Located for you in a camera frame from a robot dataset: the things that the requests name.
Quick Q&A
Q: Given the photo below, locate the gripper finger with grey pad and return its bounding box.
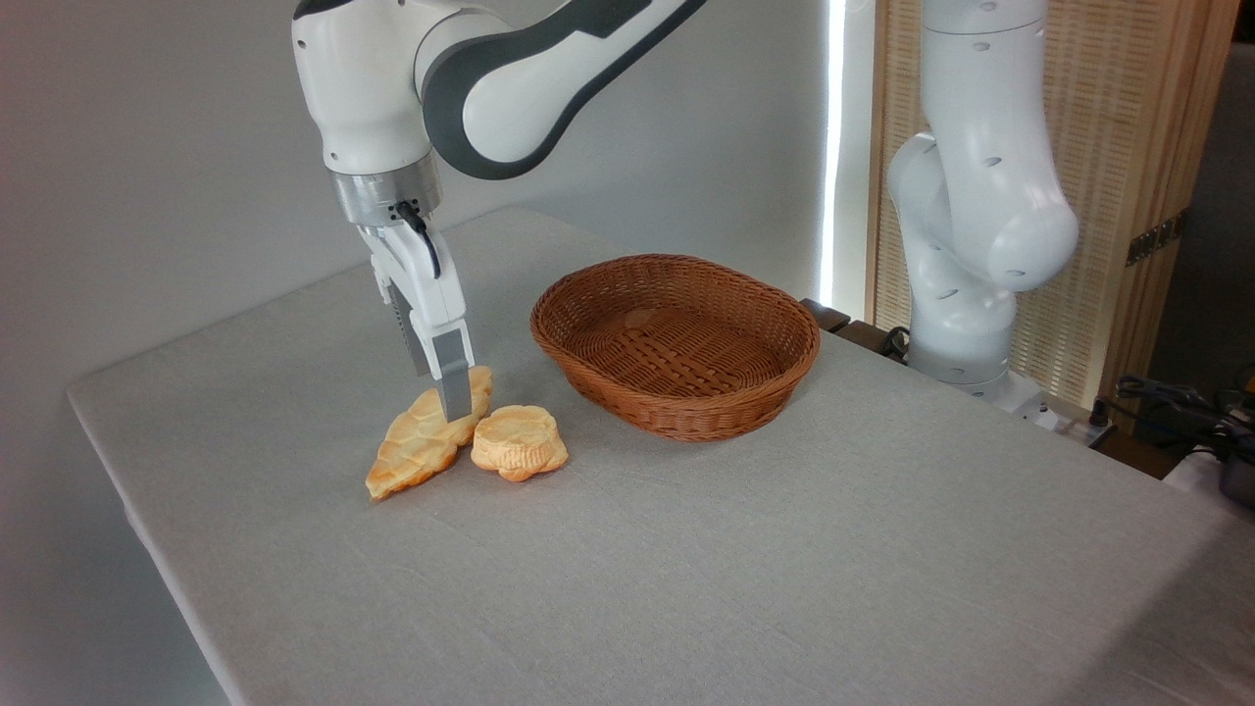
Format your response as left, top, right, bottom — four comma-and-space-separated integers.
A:
427, 319, 478, 421
371, 260, 432, 378

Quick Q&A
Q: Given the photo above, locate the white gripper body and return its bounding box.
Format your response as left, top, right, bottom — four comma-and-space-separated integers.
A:
358, 221, 469, 339

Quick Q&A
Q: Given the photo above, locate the long braided bread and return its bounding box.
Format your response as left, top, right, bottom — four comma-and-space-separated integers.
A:
365, 366, 494, 502

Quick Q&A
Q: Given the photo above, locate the round orange bread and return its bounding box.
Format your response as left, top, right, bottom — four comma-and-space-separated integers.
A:
471, 405, 570, 483

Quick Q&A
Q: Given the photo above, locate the brown wicker basket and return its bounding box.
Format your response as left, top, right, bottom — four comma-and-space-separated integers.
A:
529, 254, 823, 443

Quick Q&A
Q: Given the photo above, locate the grey tablecloth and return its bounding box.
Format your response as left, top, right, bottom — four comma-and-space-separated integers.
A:
67, 206, 1255, 706

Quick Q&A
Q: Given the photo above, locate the dark brown wooden table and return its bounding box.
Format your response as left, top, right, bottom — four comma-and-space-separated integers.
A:
801, 298, 913, 364

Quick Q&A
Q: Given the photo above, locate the black metal hinge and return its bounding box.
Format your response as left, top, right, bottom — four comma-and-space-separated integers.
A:
1126, 211, 1189, 268

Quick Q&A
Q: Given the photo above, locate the wooden slatted screen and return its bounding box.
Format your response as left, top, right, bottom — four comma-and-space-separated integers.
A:
866, 0, 1241, 432

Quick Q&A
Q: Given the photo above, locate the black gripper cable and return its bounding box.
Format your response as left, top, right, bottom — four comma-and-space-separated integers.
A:
392, 201, 443, 280

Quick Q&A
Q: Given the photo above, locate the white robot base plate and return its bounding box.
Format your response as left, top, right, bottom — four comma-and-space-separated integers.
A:
966, 371, 1117, 447

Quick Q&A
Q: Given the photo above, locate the black cable bundle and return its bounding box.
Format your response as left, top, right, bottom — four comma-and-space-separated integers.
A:
1113, 373, 1255, 462

